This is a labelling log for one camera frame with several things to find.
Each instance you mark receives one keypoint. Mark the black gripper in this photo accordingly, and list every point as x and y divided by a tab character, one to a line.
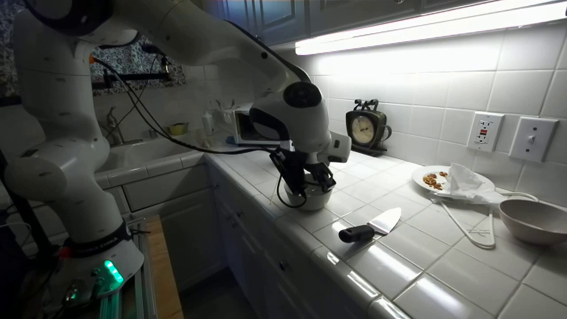
294	158

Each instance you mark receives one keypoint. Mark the green-lit robot base box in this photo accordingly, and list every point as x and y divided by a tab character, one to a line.
108	277

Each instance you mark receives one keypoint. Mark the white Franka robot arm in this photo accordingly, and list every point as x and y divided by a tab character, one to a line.
58	178

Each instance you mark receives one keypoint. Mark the grey mixing bowl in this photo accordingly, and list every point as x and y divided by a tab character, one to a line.
315	202

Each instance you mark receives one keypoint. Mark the beige empty bowl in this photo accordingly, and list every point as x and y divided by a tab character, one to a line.
531	222

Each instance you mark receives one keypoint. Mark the black vintage table clock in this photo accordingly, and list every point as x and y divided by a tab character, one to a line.
363	128

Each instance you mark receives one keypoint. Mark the white plate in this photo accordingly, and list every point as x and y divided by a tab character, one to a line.
420	178

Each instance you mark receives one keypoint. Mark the brown food pieces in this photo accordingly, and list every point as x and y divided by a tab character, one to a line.
434	181

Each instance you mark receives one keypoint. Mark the white drawer counter unit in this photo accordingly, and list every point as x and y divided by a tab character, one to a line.
170	206

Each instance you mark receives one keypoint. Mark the small yellow dish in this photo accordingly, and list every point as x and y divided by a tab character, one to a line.
177	128

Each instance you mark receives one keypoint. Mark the wooden board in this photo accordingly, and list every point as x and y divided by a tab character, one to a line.
161	277

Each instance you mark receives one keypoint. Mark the under-cabinet light bar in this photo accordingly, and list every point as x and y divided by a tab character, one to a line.
413	29

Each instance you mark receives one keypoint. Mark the white wall cabinets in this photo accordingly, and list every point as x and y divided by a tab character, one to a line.
271	15

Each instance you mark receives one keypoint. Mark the white wall power outlet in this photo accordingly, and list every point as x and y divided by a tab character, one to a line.
483	132

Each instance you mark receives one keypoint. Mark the white wall light switch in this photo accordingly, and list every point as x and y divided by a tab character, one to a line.
531	139

